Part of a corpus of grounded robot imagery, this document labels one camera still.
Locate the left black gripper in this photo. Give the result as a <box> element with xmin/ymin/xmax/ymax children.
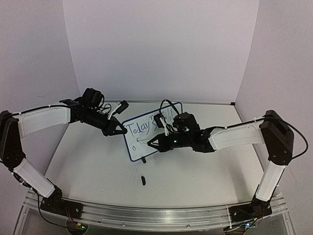
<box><xmin>85</xmin><ymin>108</ymin><xmax>128</xmax><ymax>137</ymax></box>

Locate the blue framed whiteboard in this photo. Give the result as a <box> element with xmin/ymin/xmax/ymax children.
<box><xmin>122</xmin><ymin>102</ymin><xmax>183</xmax><ymax>162</ymax></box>

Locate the dark blue marker cap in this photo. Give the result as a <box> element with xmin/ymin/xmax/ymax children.
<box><xmin>141</xmin><ymin>176</ymin><xmax>146</xmax><ymax>186</ymax></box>

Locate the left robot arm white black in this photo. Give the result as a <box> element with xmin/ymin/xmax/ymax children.
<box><xmin>0</xmin><ymin>88</ymin><xmax>129</xmax><ymax>213</ymax></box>

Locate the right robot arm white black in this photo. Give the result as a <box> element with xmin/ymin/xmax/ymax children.
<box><xmin>147</xmin><ymin>110</ymin><xmax>309</xmax><ymax>202</ymax></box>

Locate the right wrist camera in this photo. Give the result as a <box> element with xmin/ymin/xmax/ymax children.
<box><xmin>154</xmin><ymin>113</ymin><xmax>170</xmax><ymax>136</ymax></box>

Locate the right camera black cable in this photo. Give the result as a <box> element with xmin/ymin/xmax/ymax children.
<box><xmin>159</xmin><ymin>99</ymin><xmax>180</xmax><ymax>116</ymax></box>

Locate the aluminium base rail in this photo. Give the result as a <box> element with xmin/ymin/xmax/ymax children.
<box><xmin>13</xmin><ymin>191</ymin><xmax>295</xmax><ymax>235</ymax></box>

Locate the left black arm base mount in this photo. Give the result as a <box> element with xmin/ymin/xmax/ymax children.
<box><xmin>40</xmin><ymin>194</ymin><xmax>83</xmax><ymax>219</ymax></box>

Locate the left base cable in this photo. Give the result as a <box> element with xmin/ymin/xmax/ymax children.
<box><xmin>38</xmin><ymin>200</ymin><xmax>84</xmax><ymax>231</ymax></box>

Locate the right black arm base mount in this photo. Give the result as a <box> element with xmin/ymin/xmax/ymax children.
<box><xmin>229</xmin><ymin>198</ymin><xmax>272</xmax><ymax>222</ymax></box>

